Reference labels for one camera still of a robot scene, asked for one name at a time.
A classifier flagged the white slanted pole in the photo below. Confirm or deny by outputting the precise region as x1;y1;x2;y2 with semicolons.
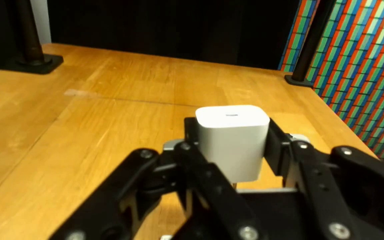
30;0;54;45

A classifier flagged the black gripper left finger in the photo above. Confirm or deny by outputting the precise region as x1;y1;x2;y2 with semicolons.
50;116;243;240

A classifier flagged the white charger head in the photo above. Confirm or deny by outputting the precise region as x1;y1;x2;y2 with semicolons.
194;104;272;184

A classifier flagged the colourful striped pattern board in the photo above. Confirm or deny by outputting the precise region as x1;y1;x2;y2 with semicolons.
278;0;384;166

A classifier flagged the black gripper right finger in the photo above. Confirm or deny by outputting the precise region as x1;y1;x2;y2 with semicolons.
264;117;384;240

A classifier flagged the black pole with base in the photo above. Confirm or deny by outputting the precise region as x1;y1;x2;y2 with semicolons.
3;0;64;74
284;0;336;88

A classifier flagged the black curtain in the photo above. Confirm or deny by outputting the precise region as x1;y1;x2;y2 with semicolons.
0;0;302;72

